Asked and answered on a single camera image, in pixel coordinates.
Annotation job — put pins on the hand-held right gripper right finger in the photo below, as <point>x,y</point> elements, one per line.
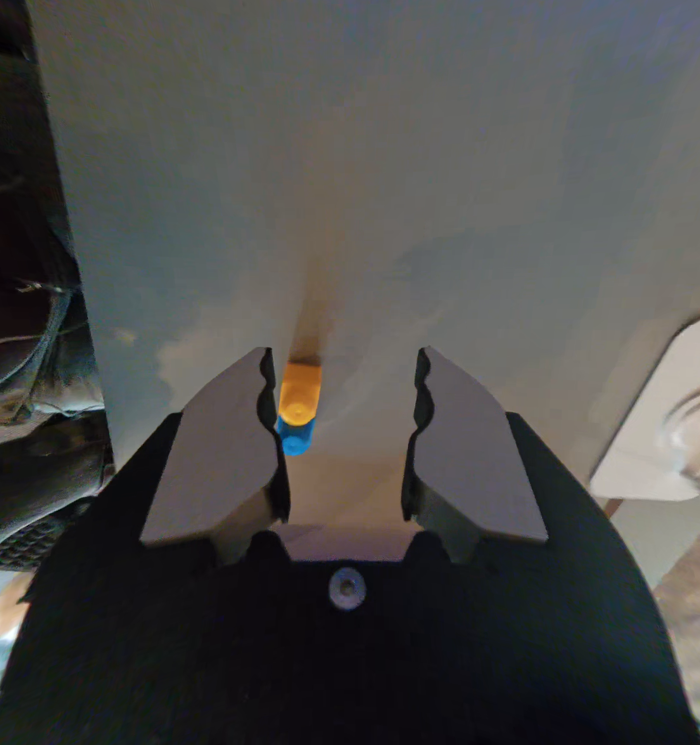
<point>478,460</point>

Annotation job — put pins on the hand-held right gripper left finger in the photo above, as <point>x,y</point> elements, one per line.
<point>210,460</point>

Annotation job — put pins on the blue mega block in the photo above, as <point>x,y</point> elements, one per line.
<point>296,440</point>

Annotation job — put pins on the person's black mesh shoe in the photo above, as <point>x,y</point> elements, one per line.
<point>12,544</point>

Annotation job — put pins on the orange mega block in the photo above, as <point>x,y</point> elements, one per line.
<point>299,390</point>

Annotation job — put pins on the person's dark jeans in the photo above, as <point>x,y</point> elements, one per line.
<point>30,361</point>

